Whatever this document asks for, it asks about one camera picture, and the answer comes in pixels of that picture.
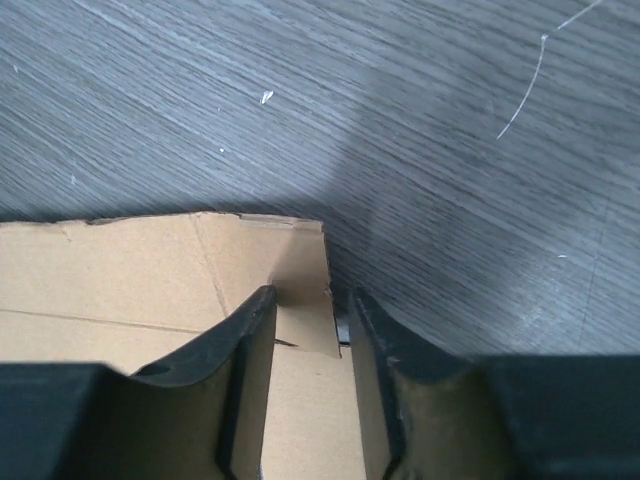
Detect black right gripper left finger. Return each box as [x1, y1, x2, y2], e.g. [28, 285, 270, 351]
[59, 286, 276, 479]

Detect brown cardboard box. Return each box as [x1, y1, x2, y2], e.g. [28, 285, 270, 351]
[1, 212, 365, 479]

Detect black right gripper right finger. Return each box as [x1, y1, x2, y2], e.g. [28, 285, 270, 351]
[349, 288, 540, 479]

